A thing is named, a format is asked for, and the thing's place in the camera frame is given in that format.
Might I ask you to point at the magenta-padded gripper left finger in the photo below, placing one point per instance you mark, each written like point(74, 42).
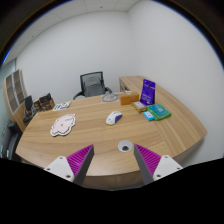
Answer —
point(60, 166)

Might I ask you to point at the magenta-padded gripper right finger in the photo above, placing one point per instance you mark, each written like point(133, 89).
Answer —
point(166, 165)

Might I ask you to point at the white and blue computer mouse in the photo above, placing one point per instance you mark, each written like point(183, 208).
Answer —
point(113, 117)

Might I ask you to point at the pink pig-shaped mouse pad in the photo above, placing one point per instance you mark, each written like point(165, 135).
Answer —
point(62, 125)

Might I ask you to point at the blue tissue packet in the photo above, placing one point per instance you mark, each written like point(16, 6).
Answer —
point(148, 115)

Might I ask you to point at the green wipes packet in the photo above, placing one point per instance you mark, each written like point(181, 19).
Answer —
point(160, 111)

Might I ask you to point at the black padded chair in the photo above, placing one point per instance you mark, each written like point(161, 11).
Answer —
point(10, 140)

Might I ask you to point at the white sheet with green-purple prints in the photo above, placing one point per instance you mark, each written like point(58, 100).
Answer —
point(62, 106)

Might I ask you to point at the tan wrapped packet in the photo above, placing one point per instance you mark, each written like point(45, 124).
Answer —
point(139, 106)

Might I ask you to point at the black desk stand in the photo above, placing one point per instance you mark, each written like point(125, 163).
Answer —
point(29, 105)

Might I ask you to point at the black box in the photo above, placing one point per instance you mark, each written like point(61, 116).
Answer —
point(45, 98)

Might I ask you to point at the purple stand-up pouch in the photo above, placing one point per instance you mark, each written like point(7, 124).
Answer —
point(148, 91)

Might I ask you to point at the orange-brown wooden box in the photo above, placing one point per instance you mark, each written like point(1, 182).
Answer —
point(129, 99)

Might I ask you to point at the black mesh office chair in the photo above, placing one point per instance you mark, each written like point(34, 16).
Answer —
point(92, 85)

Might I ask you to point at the wooden shelf unit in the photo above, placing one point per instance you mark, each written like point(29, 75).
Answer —
point(15, 90)

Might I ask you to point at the wooden side desk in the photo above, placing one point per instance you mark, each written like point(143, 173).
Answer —
point(133, 82)

